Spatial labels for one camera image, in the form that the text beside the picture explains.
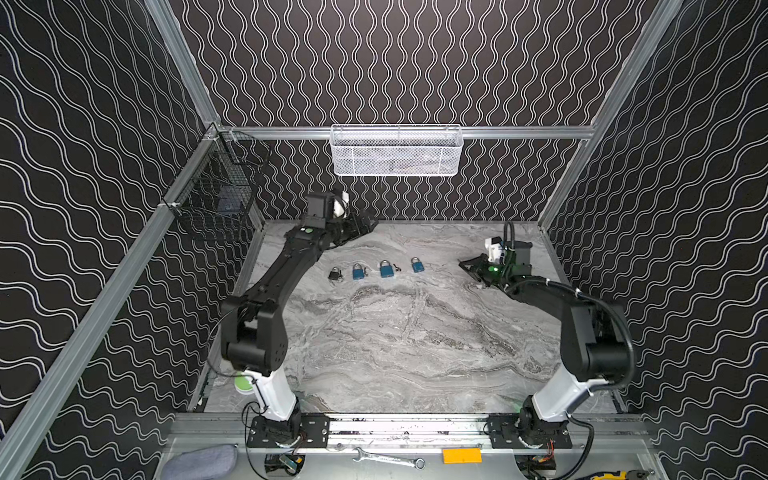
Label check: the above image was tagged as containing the yellow black tool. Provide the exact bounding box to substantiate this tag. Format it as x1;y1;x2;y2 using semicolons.
577;469;653;480

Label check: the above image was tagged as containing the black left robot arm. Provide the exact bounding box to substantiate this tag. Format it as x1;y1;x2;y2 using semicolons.
220;192;378;422

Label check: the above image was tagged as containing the aluminium corner frame post left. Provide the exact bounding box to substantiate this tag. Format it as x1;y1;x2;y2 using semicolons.
146;0;221;124

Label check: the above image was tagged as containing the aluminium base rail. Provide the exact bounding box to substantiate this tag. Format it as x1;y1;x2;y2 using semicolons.
164;413;650;455

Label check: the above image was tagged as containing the black wire mesh basket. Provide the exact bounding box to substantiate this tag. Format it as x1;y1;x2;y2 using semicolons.
169;125;275;243

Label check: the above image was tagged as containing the aluminium corner frame post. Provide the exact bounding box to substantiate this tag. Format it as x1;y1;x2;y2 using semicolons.
538;0;683;232
146;0;221;124

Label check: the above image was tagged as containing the yellow block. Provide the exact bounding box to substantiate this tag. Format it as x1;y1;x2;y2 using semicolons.
442;447;483;465

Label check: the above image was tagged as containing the silver combination wrench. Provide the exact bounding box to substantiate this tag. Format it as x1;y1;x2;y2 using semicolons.
354;447;426;470

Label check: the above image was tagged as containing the aluminium corner frame post right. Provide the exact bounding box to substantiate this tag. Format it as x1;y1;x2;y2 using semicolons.
538;0;683;232

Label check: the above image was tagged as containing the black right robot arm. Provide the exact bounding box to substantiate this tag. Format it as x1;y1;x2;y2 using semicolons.
459;221;636;442

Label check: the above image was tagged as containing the aluminium left side bar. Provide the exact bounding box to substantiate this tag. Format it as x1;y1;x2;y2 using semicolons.
1;124;217;479

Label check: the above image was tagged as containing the aluminium back crossbar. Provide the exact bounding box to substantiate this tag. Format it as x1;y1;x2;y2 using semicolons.
222;124;596;141

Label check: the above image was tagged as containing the white wire mesh basket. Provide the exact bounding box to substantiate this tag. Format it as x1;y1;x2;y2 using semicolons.
329;134;464;177

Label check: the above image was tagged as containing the grey cloth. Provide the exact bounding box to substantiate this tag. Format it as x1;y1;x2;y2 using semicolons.
160;444;238;480

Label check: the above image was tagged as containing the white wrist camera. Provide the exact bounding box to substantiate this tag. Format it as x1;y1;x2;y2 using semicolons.
331;187;349;218
484;236;504;265

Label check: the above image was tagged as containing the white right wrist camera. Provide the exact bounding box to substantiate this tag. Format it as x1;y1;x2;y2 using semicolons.
484;236;504;265

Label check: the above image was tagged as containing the green push button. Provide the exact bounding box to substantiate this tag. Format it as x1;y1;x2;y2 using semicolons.
234;372;253;395

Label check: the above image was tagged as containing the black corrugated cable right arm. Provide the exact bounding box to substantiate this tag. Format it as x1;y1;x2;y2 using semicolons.
509;277;637;391

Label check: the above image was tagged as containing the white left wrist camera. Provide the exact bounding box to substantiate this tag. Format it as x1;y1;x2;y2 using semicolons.
331;187;349;218

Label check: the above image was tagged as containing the blue padlock front large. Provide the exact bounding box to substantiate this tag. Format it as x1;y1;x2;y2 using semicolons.
379;260;401;278

